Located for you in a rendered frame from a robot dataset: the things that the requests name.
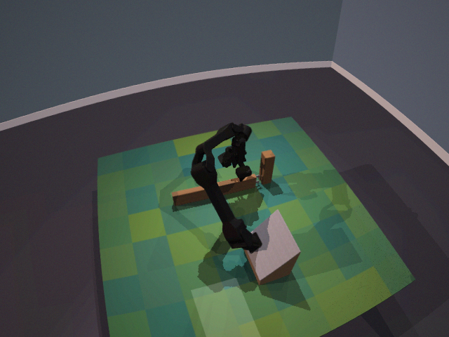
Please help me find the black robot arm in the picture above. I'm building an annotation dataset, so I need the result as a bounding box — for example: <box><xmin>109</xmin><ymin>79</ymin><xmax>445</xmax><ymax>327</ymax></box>
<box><xmin>190</xmin><ymin>122</ymin><xmax>262</xmax><ymax>253</ymax></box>

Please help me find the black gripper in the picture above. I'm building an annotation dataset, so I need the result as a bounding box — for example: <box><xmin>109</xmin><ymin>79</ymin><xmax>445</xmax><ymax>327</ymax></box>
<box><xmin>225</xmin><ymin>146</ymin><xmax>252</xmax><ymax>182</ymax></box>

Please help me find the wooden post with slot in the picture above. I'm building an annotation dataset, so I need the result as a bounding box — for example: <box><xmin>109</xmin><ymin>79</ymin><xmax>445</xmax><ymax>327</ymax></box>
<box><xmin>259</xmin><ymin>150</ymin><xmax>276</xmax><ymax>185</ymax></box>

